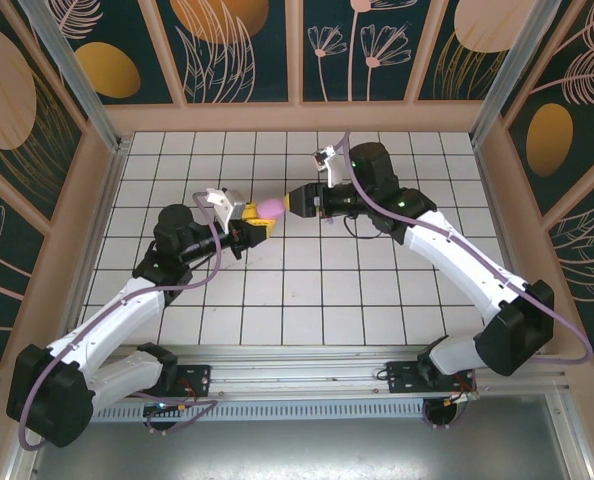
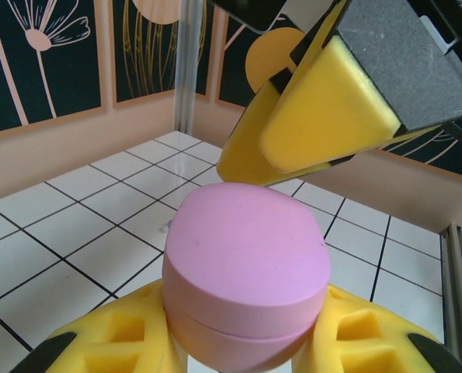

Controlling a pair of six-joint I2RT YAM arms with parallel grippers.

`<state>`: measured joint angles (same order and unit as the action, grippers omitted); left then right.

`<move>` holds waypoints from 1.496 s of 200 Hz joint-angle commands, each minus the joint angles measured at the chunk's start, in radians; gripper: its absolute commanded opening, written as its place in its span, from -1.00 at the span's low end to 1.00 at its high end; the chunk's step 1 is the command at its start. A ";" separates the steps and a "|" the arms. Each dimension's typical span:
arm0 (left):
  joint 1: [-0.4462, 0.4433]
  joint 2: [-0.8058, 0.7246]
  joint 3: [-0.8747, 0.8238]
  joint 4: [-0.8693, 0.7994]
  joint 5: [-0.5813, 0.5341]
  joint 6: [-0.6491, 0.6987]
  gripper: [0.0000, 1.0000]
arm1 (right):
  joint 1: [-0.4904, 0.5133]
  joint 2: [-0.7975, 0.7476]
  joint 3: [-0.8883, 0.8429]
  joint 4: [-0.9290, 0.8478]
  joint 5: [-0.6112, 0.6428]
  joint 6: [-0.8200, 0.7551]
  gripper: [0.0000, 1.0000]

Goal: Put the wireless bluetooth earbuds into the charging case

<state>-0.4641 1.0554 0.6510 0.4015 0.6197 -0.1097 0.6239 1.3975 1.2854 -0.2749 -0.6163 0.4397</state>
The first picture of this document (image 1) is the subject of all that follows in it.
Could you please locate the aluminium frame post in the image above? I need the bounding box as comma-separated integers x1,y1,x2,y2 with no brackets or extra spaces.
469,0,564,147
19,0,129,152

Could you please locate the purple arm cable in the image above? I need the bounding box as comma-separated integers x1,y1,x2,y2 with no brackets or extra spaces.
15,192,226,451
339,130,594,364

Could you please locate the thin black cable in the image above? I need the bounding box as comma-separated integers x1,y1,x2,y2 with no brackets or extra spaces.
341,213,384,240

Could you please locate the perforated metal cable tray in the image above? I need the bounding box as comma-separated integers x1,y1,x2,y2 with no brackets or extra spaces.
91,397,428,422

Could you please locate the grey metal base sheet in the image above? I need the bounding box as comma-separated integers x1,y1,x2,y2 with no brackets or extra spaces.
26,418,581,480

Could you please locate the lilac earbud charging case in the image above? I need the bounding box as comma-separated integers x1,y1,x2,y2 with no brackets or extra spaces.
255,197,285,221

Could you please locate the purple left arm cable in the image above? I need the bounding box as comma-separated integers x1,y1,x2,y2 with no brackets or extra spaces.
15,192,226,451

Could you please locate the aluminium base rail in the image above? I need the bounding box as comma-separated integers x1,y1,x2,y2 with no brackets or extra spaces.
121,343,571,401

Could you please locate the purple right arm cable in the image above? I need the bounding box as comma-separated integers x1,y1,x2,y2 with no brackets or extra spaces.
339,130,594,364

